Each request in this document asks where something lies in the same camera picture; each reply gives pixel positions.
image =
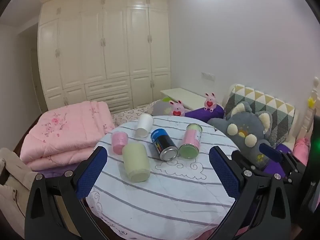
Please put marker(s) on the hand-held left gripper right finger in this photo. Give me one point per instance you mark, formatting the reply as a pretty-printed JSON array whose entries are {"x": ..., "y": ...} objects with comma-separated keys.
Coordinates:
[{"x": 225, "y": 173}]

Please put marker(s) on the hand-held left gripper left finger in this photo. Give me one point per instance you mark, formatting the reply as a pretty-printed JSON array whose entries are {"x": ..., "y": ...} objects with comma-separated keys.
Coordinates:
[{"x": 91, "y": 173}]

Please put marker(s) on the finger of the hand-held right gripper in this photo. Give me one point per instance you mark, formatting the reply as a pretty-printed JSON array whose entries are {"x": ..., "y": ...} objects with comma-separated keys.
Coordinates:
[
  {"x": 270, "y": 152},
  {"x": 240, "y": 158}
]

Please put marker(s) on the pale yellow cup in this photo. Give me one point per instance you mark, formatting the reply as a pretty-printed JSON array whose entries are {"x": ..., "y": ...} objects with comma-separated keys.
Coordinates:
[{"x": 136, "y": 163}]

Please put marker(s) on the pink and green cup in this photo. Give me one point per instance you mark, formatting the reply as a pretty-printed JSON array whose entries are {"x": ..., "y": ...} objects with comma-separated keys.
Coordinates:
[{"x": 191, "y": 141}]

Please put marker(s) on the blue can-shaped cup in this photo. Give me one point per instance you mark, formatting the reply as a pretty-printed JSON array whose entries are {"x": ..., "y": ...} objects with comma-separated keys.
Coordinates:
[{"x": 163, "y": 143}]

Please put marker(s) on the white paper cup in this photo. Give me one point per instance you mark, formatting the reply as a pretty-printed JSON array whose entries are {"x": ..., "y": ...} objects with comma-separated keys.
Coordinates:
[{"x": 144, "y": 125}]

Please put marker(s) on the purple cloth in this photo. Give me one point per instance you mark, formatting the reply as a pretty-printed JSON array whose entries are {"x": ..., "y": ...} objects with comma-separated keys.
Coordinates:
[{"x": 276, "y": 168}]

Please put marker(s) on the pink plush item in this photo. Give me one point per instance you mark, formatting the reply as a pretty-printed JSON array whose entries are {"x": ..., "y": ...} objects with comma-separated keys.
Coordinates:
[{"x": 301, "y": 150}]

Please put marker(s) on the grey cat plush toy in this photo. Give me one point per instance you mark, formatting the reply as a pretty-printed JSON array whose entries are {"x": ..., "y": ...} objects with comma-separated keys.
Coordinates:
[{"x": 240, "y": 130}]

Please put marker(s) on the triangle pattern pillow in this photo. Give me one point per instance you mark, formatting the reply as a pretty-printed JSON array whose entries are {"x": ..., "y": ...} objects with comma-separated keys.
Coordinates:
[{"x": 272, "y": 110}]

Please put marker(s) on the white bed headboard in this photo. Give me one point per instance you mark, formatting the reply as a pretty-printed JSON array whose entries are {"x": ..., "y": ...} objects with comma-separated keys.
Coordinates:
[{"x": 306, "y": 122}]

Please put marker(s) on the folded pink quilt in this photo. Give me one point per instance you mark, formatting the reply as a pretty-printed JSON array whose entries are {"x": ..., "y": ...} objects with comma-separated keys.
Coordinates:
[{"x": 60, "y": 135}]

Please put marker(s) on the striped white tablecloth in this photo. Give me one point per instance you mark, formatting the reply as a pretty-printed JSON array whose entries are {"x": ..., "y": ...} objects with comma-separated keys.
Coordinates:
[{"x": 175, "y": 195}]

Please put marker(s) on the purple pillow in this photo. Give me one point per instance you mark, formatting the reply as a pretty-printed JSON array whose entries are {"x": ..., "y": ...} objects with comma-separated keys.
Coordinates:
[{"x": 200, "y": 115}]

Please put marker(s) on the pink bunny plush toy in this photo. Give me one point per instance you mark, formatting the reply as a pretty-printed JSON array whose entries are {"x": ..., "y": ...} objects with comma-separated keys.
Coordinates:
[
  {"x": 210, "y": 102},
  {"x": 177, "y": 108}
]

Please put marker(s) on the yellow star decoration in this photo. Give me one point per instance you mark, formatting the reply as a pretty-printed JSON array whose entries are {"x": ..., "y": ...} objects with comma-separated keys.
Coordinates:
[{"x": 311, "y": 102}]

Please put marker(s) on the heart print bedsheet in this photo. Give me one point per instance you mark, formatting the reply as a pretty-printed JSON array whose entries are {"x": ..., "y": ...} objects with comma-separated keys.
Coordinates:
[{"x": 125, "y": 116}]

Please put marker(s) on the beige jacket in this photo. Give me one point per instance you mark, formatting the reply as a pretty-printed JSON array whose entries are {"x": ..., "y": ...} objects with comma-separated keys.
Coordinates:
[{"x": 12, "y": 187}]

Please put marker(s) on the white bedside table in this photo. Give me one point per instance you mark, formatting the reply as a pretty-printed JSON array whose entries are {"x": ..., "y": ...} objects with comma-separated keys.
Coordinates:
[{"x": 181, "y": 96}]

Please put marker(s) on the grey round cushion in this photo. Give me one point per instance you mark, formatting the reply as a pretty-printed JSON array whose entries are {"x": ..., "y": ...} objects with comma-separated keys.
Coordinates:
[{"x": 160, "y": 106}]

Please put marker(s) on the cream wardrobe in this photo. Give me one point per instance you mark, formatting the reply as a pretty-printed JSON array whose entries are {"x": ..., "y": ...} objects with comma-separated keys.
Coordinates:
[{"x": 105, "y": 50}]

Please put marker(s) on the white wall socket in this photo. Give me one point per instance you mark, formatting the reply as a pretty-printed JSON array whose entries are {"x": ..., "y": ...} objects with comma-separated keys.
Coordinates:
[{"x": 208, "y": 75}]

